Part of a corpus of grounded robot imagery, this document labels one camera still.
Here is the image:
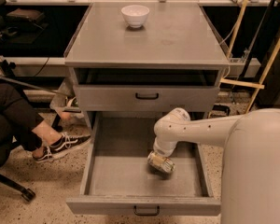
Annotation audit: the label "white ceramic bowl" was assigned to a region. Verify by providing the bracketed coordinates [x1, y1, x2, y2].
[121, 5, 150, 28]

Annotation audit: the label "wooden easel frame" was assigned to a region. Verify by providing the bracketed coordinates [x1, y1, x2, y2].
[220, 0, 280, 112]

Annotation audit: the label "black office chair base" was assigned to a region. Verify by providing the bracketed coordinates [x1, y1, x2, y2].
[0, 174, 35, 202]

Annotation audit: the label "black white sneaker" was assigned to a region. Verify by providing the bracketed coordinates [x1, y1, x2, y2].
[34, 133, 91, 163]

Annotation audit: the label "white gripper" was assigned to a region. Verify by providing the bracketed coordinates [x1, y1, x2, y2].
[153, 138, 177, 157]

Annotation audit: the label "dark box on shelf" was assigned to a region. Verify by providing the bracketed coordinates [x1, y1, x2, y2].
[6, 8, 45, 32]

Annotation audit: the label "open grey lower drawer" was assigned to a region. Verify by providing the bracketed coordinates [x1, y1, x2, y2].
[67, 113, 221, 217]

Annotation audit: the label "grey wooden drawer cabinet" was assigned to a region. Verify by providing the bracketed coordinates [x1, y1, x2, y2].
[65, 2, 228, 126]

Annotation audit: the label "seated person dark trousers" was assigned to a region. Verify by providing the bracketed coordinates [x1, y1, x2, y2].
[0, 83, 63, 170]

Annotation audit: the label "closed grey upper drawer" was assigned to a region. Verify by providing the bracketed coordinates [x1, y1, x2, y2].
[74, 85, 219, 112]

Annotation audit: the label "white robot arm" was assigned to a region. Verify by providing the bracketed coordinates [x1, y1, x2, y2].
[154, 108, 280, 224]

